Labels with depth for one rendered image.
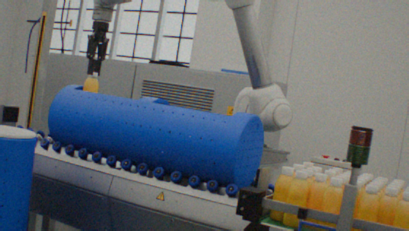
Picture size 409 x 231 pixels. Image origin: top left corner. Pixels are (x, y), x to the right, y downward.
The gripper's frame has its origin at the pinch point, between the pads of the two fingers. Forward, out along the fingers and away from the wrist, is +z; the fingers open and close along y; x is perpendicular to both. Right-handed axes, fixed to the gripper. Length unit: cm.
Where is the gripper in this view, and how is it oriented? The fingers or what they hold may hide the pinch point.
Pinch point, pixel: (94, 67)
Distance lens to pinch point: 227.7
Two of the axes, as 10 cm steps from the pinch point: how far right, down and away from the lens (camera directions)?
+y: -4.5, -0.2, -8.9
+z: -1.5, 9.9, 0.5
